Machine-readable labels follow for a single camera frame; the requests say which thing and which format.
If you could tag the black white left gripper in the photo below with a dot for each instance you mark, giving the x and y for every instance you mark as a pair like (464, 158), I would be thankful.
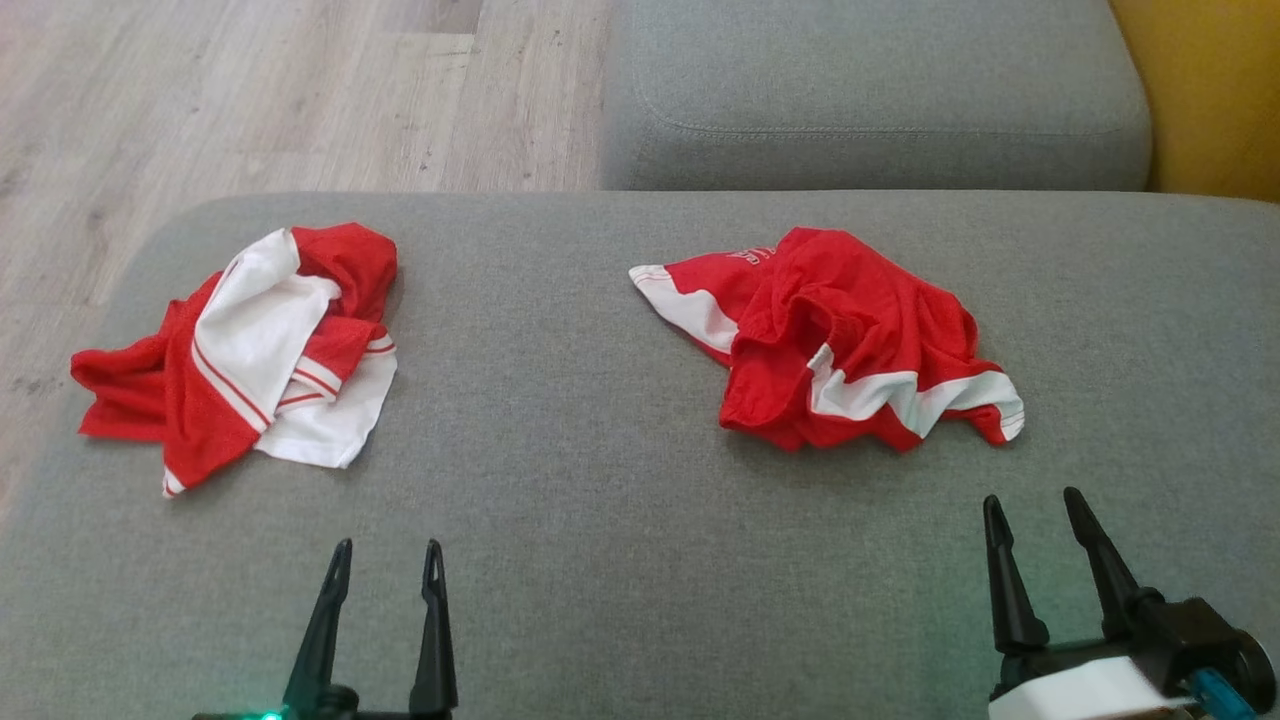
(340, 704)

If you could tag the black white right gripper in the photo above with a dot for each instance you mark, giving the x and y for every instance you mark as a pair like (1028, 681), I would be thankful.
(1180, 640)

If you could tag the red white shorts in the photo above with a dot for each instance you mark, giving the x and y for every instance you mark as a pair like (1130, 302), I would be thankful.
(850, 330)

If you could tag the red white numbered jersey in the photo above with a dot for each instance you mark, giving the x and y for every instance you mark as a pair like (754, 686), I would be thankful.
(250, 330)

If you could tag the large grey sofa seat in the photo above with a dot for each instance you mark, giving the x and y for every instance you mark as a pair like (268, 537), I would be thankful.
(600, 480)

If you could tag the yellow furniture panel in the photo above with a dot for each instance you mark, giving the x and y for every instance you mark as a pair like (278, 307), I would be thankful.
(1210, 90)

